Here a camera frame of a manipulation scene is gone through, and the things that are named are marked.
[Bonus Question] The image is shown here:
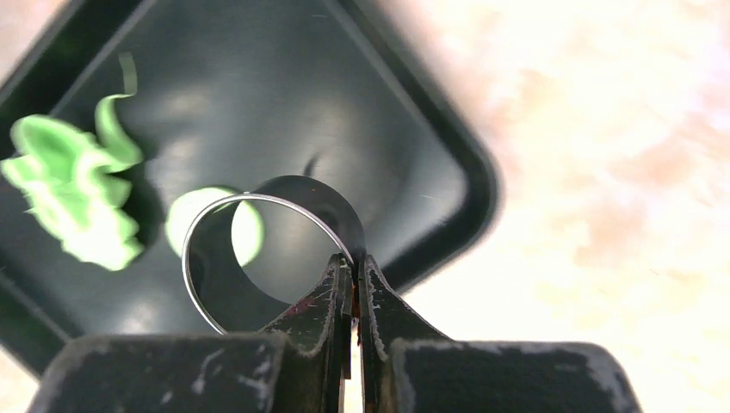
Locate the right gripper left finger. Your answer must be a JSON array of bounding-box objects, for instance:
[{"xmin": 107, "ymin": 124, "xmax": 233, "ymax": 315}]
[{"xmin": 29, "ymin": 255, "xmax": 351, "ymax": 412}]

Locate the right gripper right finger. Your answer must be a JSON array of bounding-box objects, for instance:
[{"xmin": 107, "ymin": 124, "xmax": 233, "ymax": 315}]
[{"xmin": 357, "ymin": 256, "xmax": 642, "ymax": 412}]

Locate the round metal cookie cutter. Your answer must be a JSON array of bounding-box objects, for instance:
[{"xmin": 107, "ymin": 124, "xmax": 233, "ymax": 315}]
[{"xmin": 180, "ymin": 176, "xmax": 367, "ymax": 334}]

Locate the round green dough wrapper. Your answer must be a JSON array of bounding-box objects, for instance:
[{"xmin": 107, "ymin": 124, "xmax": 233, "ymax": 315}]
[{"xmin": 164, "ymin": 187, "xmax": 264, "ymax": 267}]

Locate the black baking tray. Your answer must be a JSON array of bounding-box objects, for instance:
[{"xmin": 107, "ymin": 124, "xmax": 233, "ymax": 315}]
[{"xmin": 1, "ymin": 1, "xmax": 498, "ymax": 374}]

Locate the green dough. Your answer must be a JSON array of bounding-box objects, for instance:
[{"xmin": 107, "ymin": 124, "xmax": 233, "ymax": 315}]
[{"xmin": 1, "ymin": 52, "xmax": 144, "ymax": 271}]

